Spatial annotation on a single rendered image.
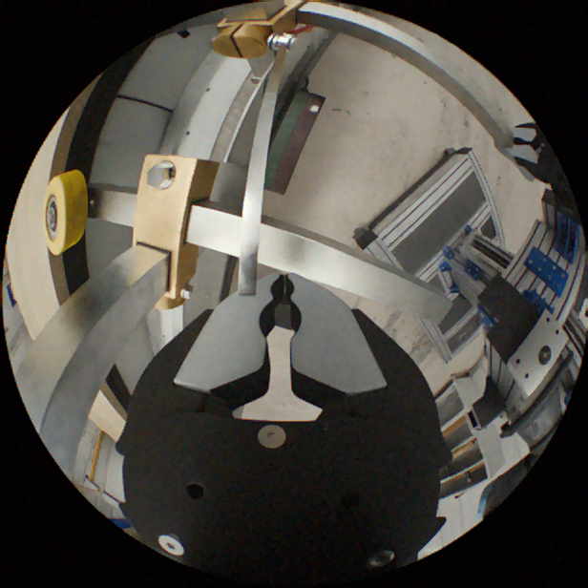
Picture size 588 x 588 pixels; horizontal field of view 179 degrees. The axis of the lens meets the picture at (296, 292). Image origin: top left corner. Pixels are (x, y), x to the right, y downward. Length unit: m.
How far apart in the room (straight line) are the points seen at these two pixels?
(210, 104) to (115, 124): 0.19
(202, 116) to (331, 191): 0.74
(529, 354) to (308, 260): 0.39
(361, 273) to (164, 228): 0.15
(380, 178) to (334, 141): 0.28
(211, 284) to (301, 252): 0.24
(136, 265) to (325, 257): 0.13
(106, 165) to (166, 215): 0.23
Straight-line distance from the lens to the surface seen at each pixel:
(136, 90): 0.39
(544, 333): 0.44
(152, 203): 0.17
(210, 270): 0.35
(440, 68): 0.24
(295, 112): 0.31
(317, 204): 1.01
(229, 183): 0.31
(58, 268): 0.31
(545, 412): 0.54
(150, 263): 0.15
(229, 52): 0.22
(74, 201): 0.21
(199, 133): 0.43
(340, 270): 0.16
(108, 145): 0.37
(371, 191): 1.07
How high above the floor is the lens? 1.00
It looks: 59 degrees down
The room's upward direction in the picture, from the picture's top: 178 degrees clockwise
